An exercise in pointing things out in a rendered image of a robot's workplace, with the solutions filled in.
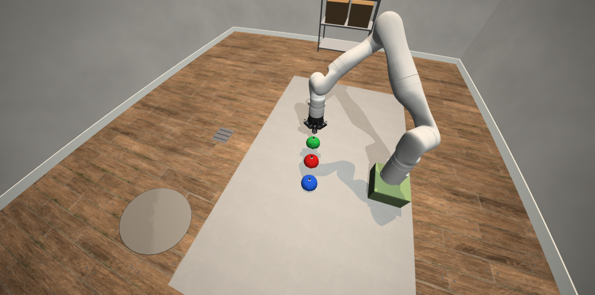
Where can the red dome bell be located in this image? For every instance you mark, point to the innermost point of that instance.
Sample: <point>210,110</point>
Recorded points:
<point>311,161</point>

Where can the blue bell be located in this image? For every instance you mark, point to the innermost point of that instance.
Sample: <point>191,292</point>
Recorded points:
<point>309,182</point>

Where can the green dome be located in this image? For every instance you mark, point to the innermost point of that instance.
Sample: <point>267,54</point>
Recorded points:
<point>313,142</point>

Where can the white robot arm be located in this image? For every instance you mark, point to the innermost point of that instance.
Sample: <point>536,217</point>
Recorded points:
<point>389,34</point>

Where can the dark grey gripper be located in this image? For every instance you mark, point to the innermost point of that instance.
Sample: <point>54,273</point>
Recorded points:
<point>315,123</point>

